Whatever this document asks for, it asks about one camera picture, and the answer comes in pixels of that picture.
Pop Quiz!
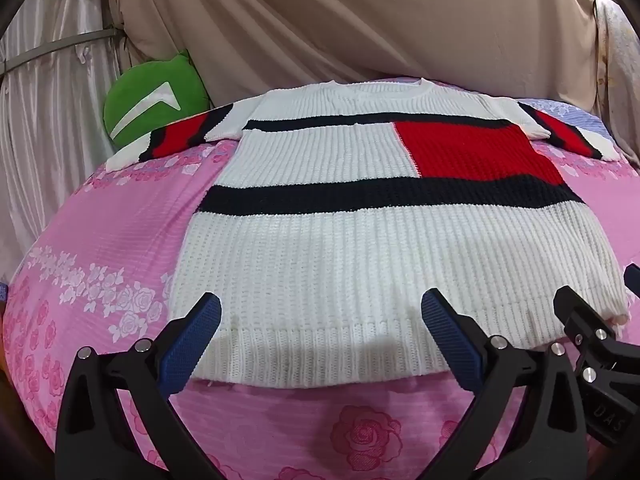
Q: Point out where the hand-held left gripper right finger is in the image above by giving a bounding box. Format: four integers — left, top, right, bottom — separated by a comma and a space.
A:
421, 289, 601, 480

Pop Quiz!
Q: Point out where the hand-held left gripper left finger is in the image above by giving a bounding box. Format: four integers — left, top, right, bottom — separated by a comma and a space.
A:
54, 291, 223, 480

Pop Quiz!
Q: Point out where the white red black knit sweater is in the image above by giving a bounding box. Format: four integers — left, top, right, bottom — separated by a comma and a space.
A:
106, 77, 631, 391

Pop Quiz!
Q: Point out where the pink floral bed sheet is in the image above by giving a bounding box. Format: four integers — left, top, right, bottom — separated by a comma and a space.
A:
0, 77, 640, 480

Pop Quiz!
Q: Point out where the pale floral curtain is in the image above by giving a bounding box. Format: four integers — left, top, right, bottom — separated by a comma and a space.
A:
592, 0, 640, 166

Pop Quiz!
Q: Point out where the white satin curtain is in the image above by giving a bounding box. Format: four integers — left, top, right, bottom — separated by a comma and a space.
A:
0, 0, 126, 281

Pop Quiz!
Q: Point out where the green round pillow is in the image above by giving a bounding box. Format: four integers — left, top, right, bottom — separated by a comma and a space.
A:
102, 49, 213, 150

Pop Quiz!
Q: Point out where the beige draped cloth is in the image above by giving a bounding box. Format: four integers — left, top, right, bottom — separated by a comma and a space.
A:
107, 0, 601, 111

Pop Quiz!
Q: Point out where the grey curtain strap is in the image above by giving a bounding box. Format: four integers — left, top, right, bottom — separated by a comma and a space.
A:
0, 29, 118, 76

